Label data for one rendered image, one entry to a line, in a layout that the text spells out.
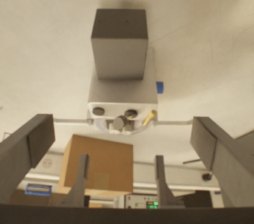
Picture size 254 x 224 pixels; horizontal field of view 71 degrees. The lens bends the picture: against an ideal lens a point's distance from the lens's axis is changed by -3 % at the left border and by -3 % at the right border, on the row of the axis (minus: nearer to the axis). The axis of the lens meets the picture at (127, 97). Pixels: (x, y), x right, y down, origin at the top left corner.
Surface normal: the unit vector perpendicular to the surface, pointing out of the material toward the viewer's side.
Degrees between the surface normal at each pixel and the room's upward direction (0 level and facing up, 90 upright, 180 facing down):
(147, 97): 90
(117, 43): 0
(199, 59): 0
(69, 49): 0
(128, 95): 90
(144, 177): 90
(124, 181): 90
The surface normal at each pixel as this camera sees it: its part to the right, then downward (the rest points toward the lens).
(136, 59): -0.01, 0.83
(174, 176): 0.35, -0.52
